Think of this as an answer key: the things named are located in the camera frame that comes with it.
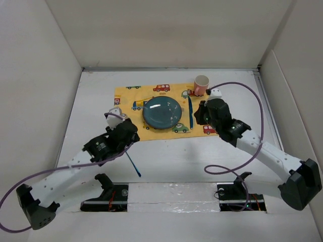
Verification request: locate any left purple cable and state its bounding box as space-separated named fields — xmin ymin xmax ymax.
xmin=0 ymin=112 xmax=131 ymax=232

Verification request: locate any blue metal knife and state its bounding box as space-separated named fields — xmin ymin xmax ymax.
xmin=188 ymin=96 xmax=194 ymax=130

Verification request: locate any teal ceramic plate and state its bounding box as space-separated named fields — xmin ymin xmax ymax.
xmin=142 ymin=96 xmax=182 ymax=130

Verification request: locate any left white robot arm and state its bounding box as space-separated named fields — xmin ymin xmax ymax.
xmin=16 ymin=117 xmax=140 ymax=230

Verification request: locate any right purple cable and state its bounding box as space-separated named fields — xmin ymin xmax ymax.
xmin=203 ymin=82 xmax=265 ymax=212

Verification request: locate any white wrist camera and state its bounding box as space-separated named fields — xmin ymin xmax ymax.
xmin=206 ymin=88 xmax=222 ymax=100
xmin=104 ymin=107 xmax=128 ymax=130

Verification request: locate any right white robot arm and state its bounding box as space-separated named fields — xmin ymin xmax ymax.
xmin=194 ymin=98 xmax=322 ymax=211

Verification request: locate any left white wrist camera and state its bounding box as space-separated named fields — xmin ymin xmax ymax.
xmin=104 ymin=107 xmax=128 ymax=130

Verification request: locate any purple cable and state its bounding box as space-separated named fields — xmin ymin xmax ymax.
xmin=203 ymin=82 xmax=265 ymax=212
xmin=0 ymin=112 xmax=131 ymax=232

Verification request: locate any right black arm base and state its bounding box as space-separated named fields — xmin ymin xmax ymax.
xmin=213 ymin=172 xmax=266 ymax=212

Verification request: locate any blue metal fork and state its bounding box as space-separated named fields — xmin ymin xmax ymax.
xmin=126 ymin=152 xmax=142 ymax=177

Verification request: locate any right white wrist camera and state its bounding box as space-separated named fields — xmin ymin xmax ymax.
xmin=206 ymin=88 xmax=222 ymax=100

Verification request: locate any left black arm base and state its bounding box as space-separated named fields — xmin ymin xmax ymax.
xmin=80 ymin=173 xmax=129 ymax=212

